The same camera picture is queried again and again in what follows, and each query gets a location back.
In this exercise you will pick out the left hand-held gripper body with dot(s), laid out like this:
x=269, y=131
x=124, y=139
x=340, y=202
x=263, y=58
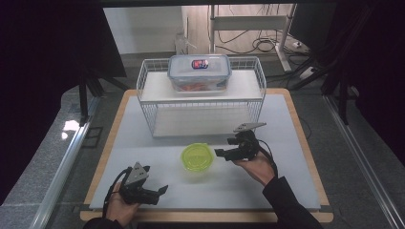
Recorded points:
x=137, y=178

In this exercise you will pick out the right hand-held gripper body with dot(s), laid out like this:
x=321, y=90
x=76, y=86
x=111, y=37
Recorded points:
x=246, y=143

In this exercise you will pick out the green round plastic container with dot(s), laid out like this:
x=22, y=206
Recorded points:
x=197, y=157

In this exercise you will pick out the clear plastic food container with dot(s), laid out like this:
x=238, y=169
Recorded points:
x=199, y=74

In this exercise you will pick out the person's right hand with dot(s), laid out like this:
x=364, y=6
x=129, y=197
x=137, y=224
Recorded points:
x=259, y=168

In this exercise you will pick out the person's left hand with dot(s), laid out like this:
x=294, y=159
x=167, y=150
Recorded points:
x=122, y=210

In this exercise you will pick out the pale grey table mat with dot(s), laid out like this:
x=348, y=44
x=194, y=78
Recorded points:
x=223, y=191

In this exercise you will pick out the wooden table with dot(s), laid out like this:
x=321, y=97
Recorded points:
x=111, y=136

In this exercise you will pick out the black floor grate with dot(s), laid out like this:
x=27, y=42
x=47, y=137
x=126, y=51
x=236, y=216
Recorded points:
x=92, y=137

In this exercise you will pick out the white power strip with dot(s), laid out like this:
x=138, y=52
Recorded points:
x=307, y=73

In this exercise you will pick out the black metal stand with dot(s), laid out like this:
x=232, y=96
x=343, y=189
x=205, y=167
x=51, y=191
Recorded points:
x=83, y=95
x=343, y=95

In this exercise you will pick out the clear plastic bottle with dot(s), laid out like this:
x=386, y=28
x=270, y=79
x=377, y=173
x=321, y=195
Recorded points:
x=182, y=44

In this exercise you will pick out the black curtain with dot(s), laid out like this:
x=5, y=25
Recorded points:
x=379, y=63
x=38, y=63

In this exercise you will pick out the aluminium rail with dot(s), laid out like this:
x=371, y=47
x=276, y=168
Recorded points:
x=60, y=171
x=363, y=162

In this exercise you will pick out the white desk frame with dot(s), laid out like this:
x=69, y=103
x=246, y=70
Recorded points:
x=248, y=23

